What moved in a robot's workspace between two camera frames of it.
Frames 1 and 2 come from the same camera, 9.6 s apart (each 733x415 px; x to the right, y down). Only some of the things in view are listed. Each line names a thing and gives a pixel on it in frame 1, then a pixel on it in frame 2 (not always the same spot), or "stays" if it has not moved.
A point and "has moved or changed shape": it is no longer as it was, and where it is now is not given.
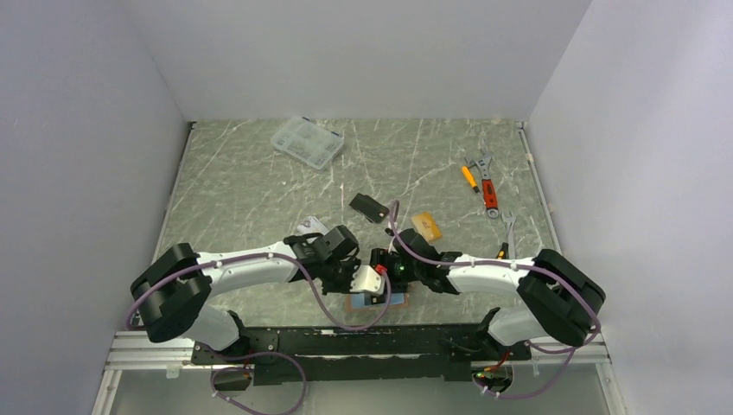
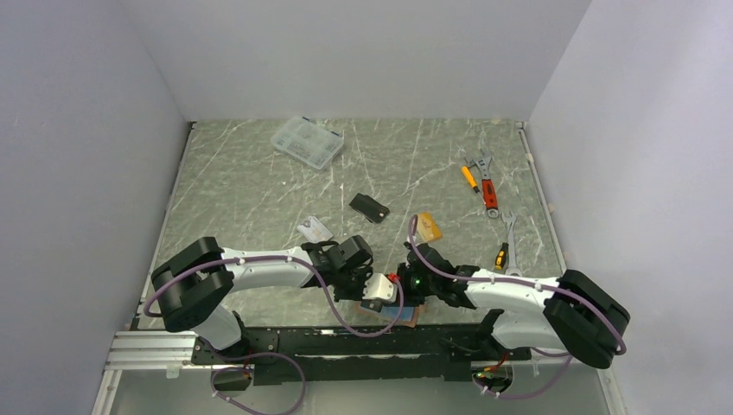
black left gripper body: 339,276 stays
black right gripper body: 398,271 to 414,287
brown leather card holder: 356,302 has moved or changed shape
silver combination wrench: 509,222 stays
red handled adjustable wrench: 489,187 stays
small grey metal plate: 312,225 stays
